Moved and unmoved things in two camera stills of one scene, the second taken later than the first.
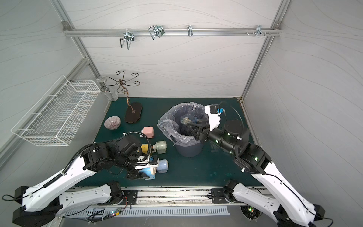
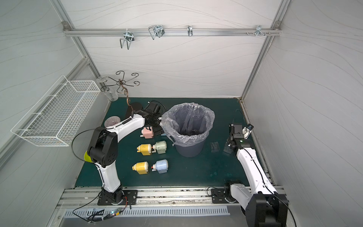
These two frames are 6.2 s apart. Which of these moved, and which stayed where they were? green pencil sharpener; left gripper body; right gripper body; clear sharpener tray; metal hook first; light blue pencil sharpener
Moved: left gripper body; right gripper body
Stayed: green pencil sharpener; light blue pencil sharpener; clear sharpener tray; metal hook first
